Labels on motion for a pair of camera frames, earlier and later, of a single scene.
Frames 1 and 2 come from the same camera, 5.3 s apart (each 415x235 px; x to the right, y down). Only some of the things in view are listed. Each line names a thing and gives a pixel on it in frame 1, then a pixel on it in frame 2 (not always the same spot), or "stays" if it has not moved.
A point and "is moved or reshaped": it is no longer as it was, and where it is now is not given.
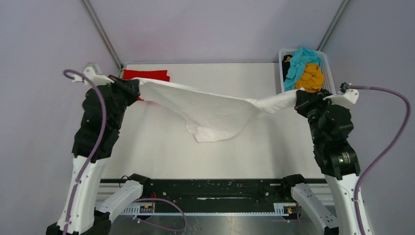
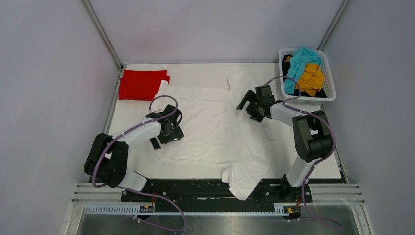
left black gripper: [131, 86] to [175, 133]
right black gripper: [305, 99] to [251, 96]
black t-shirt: [286, 66] stays
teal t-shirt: [300, 58] stays
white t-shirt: [209, 115] is moved or reshaped
